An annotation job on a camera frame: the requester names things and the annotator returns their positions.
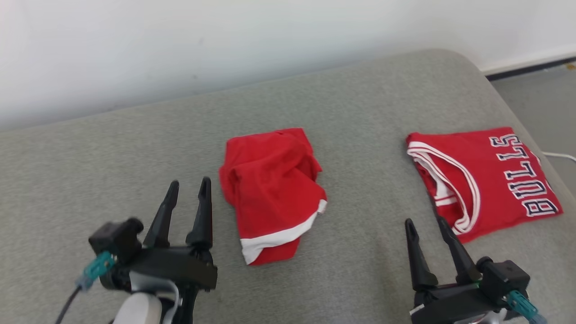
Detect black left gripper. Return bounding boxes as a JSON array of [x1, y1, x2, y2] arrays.
[[100, 176, 218, 293]]

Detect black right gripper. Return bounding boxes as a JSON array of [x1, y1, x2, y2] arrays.
[[405, 216, 509, 324]]

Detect red shorts with white trim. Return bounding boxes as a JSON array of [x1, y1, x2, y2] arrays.
[[219, 128, 328, 266]]

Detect red Bulls basketball jersey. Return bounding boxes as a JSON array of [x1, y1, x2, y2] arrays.
[[406, 127, 563, 244]]

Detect grey fabric sofa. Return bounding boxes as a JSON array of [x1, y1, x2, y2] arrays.
[[0, 49, 576, 324]]

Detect teal right camera connector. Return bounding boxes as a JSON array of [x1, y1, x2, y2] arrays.
[[506, 290, 548, 324]]

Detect teal camera connector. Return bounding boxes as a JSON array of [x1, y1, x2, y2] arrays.
[[76, 251, 116, 289], [506, 290, 548, 324]]

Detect teal left camera connector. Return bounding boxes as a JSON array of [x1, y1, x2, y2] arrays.
[[76, 251, 116, 289]]

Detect white floor cable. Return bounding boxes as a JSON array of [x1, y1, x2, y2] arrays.
[[542, 151, 576, 162]]

